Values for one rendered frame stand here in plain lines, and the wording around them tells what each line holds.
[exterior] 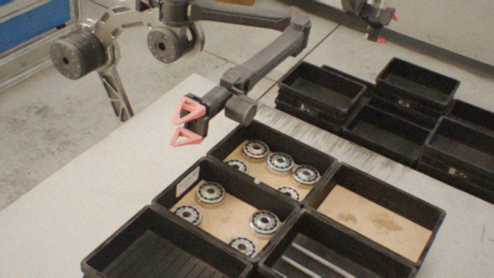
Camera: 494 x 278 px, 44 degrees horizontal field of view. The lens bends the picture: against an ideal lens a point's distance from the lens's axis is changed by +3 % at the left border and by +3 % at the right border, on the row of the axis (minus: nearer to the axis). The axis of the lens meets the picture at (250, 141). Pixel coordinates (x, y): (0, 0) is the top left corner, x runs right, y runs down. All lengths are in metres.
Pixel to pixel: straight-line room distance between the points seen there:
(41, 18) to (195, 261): 2.35
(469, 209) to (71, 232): 1.51
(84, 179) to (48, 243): 0.32
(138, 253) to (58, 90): 2.23
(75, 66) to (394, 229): 1.43
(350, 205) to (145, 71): 2.35
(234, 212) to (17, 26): 2.14
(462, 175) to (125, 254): 1.73
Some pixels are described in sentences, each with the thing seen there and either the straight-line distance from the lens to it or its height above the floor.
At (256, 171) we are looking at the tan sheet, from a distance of 2.21.
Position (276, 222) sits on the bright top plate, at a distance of 2.00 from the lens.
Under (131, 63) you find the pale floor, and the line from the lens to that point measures 4.26.
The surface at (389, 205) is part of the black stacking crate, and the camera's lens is 2.20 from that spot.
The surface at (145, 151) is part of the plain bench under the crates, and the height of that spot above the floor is 0.70.
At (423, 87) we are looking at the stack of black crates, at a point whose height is 0.49.
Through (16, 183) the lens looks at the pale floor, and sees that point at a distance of 3.38.
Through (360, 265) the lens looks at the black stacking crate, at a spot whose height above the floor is 0.83.
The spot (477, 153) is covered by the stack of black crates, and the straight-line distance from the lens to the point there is 3.25.
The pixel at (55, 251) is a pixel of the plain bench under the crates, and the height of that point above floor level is 0.70.
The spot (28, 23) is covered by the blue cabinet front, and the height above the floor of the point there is 0.43.
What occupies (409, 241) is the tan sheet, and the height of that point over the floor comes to 0.83.
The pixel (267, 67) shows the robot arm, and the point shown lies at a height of 1.46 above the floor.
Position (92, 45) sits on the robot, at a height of 0.94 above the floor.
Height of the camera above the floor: 2.30
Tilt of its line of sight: 39 degrees down
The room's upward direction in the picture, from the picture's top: 10 degrees clockwise
